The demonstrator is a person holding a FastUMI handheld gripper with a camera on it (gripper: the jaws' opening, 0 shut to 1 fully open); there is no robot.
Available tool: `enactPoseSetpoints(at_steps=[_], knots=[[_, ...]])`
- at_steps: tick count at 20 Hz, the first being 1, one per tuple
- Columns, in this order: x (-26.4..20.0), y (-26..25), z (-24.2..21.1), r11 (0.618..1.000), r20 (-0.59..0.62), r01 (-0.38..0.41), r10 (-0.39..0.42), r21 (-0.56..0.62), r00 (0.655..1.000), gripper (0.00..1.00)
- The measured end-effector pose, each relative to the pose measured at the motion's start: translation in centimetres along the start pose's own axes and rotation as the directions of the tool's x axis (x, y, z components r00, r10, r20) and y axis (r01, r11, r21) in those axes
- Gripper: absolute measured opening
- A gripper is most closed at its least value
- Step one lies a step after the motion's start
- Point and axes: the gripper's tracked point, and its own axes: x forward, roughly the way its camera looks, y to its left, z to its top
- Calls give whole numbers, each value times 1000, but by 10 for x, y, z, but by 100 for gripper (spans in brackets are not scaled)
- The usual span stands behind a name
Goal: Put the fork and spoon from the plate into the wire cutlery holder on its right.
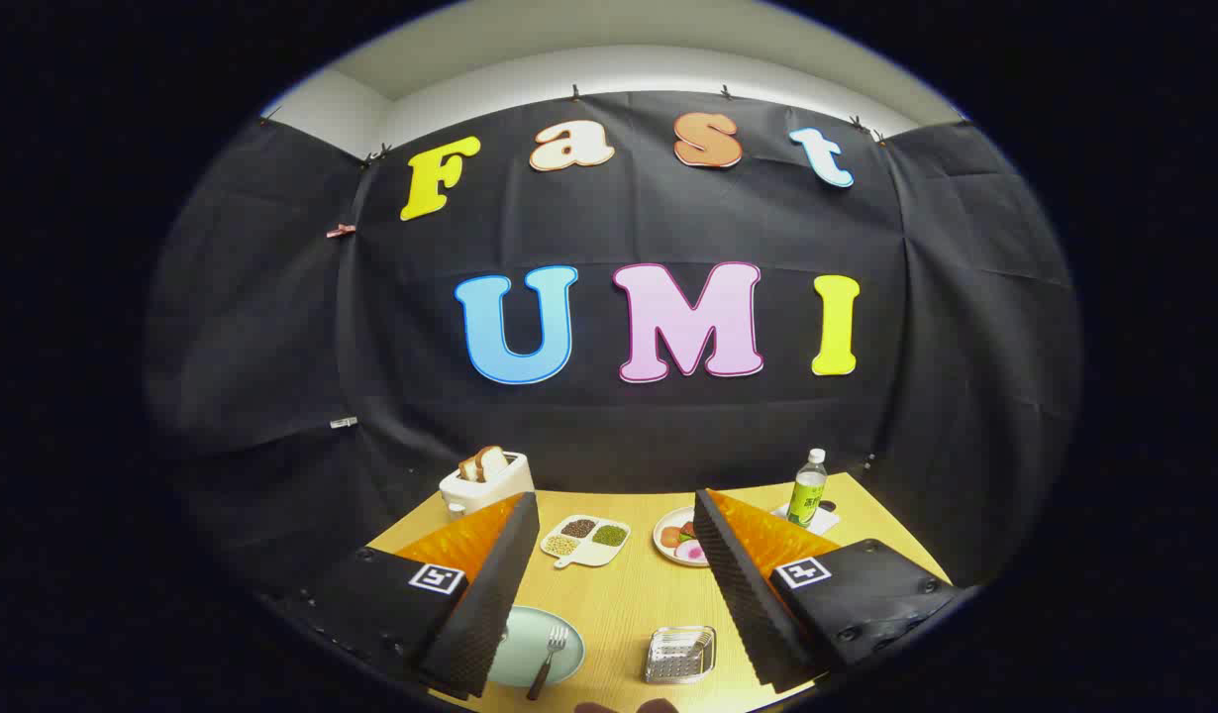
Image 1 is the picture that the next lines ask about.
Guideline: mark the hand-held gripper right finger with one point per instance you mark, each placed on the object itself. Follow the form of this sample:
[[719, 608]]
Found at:
[[743, 584]]

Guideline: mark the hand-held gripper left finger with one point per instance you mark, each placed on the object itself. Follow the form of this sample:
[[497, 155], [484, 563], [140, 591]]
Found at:
[[490, 594]]

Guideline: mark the steel fork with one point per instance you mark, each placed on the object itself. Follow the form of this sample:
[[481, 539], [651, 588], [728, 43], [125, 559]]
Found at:
[[548, 659]]

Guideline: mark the light green round plate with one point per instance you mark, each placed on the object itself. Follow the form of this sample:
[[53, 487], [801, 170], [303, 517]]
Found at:
[[525, 644]]

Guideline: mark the pink food slice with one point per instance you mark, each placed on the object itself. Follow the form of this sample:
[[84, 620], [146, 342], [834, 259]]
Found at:
[[691, 552]]

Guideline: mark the white oval food plate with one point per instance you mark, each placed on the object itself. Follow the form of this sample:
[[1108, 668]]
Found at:
[[665, 550]]

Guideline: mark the pile of yellow soybeans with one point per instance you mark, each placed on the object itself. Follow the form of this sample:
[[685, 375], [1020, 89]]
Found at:
[[561, 545]]

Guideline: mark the white toaster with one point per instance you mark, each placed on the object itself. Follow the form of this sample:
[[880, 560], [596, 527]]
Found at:
[[485, 492]]

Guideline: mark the white divided dish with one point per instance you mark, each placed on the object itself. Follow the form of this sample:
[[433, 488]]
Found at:
[[585, 555]]

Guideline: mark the white coaster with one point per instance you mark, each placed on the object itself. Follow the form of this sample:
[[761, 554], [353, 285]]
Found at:
[[827, 517]]

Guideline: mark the pile of dark beans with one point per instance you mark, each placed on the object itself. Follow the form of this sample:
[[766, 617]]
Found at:
[[578, 527]]

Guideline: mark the clear bottle with green label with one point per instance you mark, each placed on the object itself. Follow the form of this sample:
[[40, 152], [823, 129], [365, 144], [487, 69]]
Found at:
[[807, 490]]

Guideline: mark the small toast bread slice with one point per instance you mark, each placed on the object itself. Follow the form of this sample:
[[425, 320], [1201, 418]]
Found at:
[[469, 468]]

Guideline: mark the pile of green beans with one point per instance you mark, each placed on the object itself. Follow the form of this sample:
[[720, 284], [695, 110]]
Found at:
[[609, 535]]

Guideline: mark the large toast bread slice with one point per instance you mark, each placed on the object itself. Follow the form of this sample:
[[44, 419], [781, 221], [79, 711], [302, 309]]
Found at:
[[492, 460]]

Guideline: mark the pink clip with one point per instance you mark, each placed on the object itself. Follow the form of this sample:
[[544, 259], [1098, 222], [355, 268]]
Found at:
[[341, 230]]

